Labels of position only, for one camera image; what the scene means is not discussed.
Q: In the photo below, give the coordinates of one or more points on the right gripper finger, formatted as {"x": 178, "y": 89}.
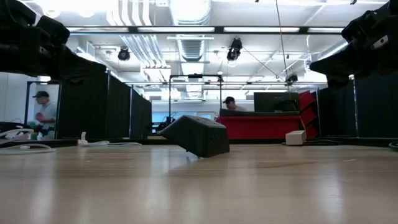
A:
{"x": 339, "y": 81}
{"x": 335, "y": 65}

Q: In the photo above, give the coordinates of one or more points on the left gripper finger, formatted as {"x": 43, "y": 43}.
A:
{"x": 77, "y": 65}
{"x": 73, "y": 78}

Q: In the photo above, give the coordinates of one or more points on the white power strip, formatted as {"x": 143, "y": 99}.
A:
{"x": 295, "y": 137}

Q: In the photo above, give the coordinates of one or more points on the black wedge power hub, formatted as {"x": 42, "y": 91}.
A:
{"x": 199, "y": 137}

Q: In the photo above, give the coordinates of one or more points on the background black robot arm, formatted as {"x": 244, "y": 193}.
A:
{"x": 161, "y": 124}
{"x": 12, "y": 126}

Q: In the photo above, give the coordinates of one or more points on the red stacked bins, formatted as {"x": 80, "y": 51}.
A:
{"x": 306, "y": 99}

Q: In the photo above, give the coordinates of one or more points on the person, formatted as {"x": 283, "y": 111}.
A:
{"x": 230, "y": 102}
{"x": 46, "y": 113}

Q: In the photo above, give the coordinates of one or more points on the black monitor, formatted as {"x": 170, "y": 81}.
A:
{"x": 267, "y": 101}

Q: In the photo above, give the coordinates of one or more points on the red plastic bin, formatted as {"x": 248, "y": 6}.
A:
{"x": 258, "y": 127}

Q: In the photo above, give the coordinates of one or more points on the black overhead crossbeam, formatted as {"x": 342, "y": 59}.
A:
{"x": 219, "y": 30}

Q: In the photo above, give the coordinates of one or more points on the black aluminium table frame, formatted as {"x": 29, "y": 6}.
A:
{"x": 342, "y": 140}

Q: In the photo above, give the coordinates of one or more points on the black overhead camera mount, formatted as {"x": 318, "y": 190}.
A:
{"x": 234, "y": 48}

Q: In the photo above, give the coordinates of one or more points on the silver ventilation duct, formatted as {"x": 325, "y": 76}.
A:
{"x": 192, "y": 46}

